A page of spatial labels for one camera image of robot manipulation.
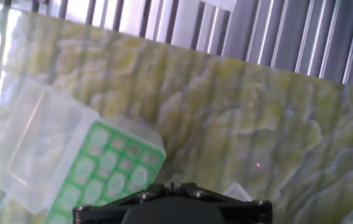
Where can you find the green rack pipette tip box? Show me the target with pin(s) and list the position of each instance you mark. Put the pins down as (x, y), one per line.
(39, 140)
(237, 193)

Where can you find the white paper sheet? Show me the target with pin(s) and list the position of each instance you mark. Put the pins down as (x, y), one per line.
(218, 4)

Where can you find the green marble pattern mat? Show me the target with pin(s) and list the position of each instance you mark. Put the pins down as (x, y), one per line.
(226, 109)

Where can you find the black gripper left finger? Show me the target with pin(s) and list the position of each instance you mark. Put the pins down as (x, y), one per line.
(101, 211)

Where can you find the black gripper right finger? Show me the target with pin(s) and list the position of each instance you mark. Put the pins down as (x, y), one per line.
(244, 211)

